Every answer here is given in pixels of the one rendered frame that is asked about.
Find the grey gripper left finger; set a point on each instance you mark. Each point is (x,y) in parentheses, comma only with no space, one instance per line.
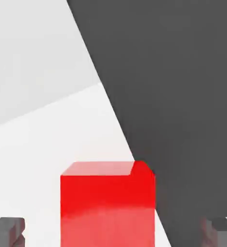
(4,232)

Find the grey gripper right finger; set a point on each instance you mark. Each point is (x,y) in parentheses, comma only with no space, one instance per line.
(224,235)

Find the small red cube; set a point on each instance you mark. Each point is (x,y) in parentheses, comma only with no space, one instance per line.
(107,204)

